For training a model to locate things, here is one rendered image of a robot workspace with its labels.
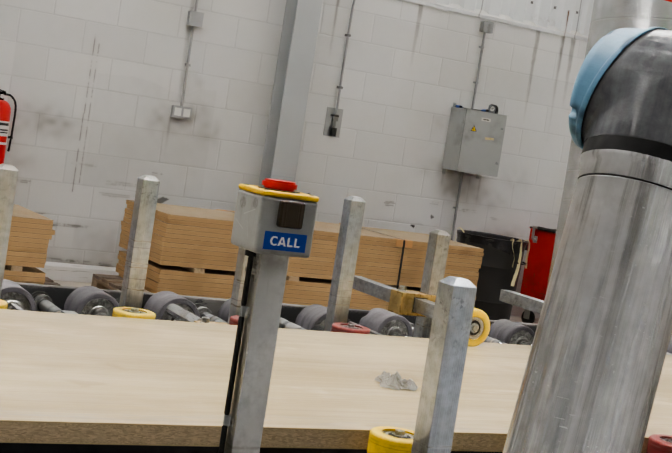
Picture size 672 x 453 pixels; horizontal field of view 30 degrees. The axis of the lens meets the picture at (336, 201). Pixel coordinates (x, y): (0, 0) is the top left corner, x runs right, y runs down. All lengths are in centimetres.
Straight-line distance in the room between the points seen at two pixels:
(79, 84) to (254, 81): 132
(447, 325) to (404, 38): 843
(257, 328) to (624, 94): 52
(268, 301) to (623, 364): 49
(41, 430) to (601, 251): 77
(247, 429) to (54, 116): 743
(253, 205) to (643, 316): 50
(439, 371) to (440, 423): 7
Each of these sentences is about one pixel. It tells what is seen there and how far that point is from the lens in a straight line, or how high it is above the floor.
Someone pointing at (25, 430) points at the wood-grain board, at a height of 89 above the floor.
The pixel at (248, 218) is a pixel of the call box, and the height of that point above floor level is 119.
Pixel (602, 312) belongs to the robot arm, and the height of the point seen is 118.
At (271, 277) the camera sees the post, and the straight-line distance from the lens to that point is 140.
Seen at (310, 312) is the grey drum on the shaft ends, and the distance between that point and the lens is 317.
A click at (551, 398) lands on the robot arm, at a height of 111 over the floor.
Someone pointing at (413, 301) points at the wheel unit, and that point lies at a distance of 279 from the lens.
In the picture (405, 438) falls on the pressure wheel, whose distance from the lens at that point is 172.
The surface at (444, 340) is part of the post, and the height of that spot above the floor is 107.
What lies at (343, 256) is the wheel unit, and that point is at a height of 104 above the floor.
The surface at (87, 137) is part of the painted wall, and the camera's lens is 887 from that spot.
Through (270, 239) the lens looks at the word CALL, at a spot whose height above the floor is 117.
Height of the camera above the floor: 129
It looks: 3 degrees down
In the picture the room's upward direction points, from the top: 9 degrees clockwise
